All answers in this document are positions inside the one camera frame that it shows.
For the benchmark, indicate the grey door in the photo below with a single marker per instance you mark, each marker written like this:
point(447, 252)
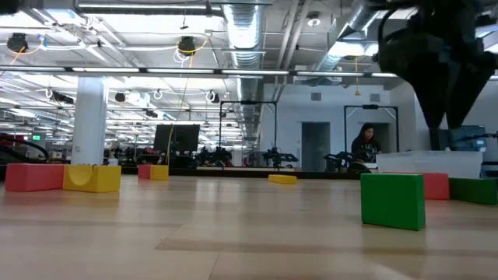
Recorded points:
point(315, 144)

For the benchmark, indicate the clear plastic container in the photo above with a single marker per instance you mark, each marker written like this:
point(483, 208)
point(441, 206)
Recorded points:
point(428, 164)

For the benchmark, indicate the green exit sign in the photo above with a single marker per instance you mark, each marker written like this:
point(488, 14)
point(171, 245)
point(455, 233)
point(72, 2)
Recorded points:
point(36, 137)

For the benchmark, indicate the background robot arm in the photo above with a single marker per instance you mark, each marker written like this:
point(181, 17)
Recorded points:
point(336, 157)
point(280, 157)
point(214, 156)

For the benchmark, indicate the long yellow block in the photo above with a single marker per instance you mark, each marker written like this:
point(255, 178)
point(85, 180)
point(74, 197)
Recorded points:
point(282, 179)

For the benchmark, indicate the round ceiling fixture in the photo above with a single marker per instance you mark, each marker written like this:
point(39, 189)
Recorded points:
point(313, 21)

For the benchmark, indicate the black equipment box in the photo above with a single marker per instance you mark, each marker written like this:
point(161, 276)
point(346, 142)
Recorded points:
point(437, 140)

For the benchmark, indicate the black station frame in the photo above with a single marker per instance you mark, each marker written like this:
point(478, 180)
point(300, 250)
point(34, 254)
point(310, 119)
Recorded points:
point(369, 106)
point(249, 102)

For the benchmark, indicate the person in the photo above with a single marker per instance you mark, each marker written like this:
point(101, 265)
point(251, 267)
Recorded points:
point(365, 149)

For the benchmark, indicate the white pillar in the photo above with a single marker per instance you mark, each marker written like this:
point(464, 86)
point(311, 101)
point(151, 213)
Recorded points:
point(89, 120)

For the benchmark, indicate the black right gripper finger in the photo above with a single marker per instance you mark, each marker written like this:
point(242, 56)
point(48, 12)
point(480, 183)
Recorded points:
point(435, 101)
point(463, 97)

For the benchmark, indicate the yellow arch block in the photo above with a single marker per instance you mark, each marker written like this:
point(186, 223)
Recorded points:
point(93, 180)

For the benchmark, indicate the green rectangular block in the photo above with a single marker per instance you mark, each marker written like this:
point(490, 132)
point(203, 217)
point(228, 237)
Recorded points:
point(393, 202)

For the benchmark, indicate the dark desktop monitor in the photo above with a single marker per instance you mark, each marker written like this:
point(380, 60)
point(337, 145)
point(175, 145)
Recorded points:
point(468, 136)

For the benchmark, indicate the red rectangular block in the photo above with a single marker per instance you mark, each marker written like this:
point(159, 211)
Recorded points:
point(436, 186)
point(34, 177)

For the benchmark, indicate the small red cube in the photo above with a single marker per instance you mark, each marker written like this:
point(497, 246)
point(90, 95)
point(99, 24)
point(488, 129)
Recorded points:
point(144, 172)

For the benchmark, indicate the slanted silver air duct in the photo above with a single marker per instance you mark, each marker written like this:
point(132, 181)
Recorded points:
point(350, 23)

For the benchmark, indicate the long thin green block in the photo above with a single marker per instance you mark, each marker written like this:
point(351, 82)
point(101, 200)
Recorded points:
point(472, 190)

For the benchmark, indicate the black background monitor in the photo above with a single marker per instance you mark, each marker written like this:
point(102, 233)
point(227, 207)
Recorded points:
point(177, 138)

